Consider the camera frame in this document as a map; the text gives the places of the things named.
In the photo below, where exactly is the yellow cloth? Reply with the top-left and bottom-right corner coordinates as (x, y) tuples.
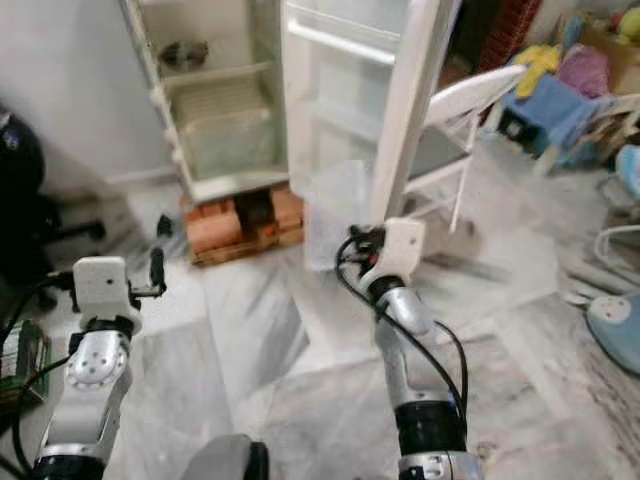
(515, 44), (563, 99)

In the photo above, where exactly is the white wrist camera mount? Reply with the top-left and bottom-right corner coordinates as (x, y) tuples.
(71, 256), (142, 338)
(368, 217), (428, 291)

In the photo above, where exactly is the silver grey fridge cabinet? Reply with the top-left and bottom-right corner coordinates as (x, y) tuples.
(125, 0), (293, 205)

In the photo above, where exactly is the red tiled pillar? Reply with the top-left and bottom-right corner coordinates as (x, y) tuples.
(478, 0), (543, 71)

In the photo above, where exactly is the wooden pallet board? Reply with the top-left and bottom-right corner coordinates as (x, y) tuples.
(185, 190), (307, 267)

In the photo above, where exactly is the grey robot left leg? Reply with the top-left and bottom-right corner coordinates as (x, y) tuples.
(180, 434), (271, 480)

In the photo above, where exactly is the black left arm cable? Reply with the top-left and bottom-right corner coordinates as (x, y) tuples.
(0, 285), (76, 480)

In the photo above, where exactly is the red brick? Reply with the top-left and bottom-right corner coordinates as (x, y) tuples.
(268, 187), (307, 236)
(185, 204), (248, 255)

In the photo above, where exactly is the clear fridge crisper drawer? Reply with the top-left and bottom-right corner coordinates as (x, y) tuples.
(182, 108), (286, 181)

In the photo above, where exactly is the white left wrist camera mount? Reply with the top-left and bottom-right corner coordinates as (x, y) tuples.
(71, 256), (142, 338)

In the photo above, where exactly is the green carton box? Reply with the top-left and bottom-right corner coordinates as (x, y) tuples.
(0, 320), (53, 408)

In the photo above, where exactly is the fridge door with green sticker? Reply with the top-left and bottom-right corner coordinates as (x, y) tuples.
(280, 0), (464, 274)

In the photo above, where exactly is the brown cardboard box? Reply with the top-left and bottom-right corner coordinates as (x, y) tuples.
(575, 15), (640, 101)

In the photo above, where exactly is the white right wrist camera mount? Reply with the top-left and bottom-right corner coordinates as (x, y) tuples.
(368, 217), (428, 291)

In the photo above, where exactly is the pale blue round toy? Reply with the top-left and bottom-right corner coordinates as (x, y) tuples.
(585, 292), (640, 378)

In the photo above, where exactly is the pale blue baby bouncer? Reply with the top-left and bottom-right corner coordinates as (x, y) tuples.
(595, 145), (640, 263)

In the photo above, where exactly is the pink cloth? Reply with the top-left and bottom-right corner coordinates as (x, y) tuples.
(556, 45), (613, 99)

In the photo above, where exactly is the white grey folding chair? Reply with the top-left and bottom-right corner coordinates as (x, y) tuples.
(422, 65), (531, 234)

